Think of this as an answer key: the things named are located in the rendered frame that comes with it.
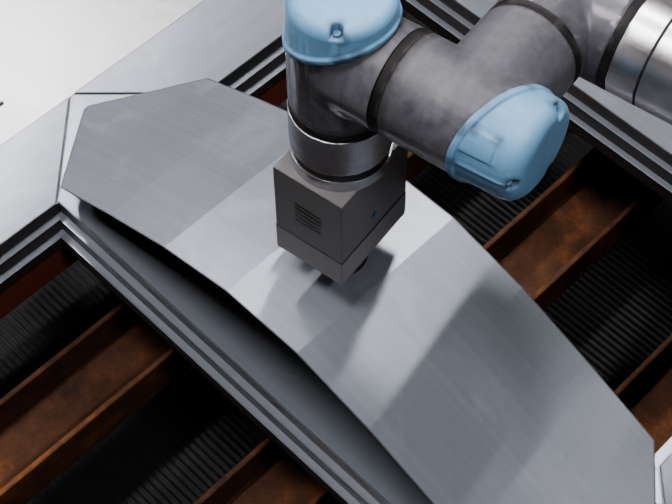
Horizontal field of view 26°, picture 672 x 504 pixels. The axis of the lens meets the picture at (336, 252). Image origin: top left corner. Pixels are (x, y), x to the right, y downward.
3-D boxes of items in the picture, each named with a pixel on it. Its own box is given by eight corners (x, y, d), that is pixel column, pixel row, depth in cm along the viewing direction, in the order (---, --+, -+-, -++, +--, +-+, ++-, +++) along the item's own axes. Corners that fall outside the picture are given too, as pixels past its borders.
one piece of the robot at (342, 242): (313, 39, 107) (317, 171, 121) (237, 116, 103) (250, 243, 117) (423, 101, 104) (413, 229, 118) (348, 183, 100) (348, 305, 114)
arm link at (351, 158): (265, 110, 101) (335, 38, 105) (268, 150, 105) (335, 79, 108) (352, 162, 98) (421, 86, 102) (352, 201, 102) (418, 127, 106)
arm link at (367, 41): (365, 61, 89) (254, 1, 92) (363, 168, 98) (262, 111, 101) (436, -17, 92) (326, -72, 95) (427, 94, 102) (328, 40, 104)
